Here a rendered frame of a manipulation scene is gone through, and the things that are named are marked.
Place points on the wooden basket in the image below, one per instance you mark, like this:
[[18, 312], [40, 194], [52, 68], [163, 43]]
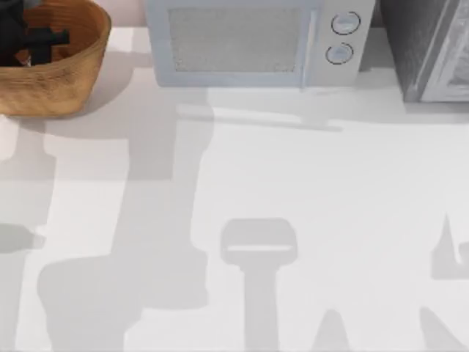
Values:
[[55, 86]]

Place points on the microwave door with window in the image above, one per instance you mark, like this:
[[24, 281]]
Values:
[[234, 38]]

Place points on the pale microwave oven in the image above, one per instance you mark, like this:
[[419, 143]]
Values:
[[329, 75]]

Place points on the microwave knob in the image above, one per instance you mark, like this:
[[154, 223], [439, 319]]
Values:
[[339, 53], [345, 23]]

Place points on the pale grey cabinet door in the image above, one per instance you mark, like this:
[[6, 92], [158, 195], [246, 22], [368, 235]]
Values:
[[448, 66]]

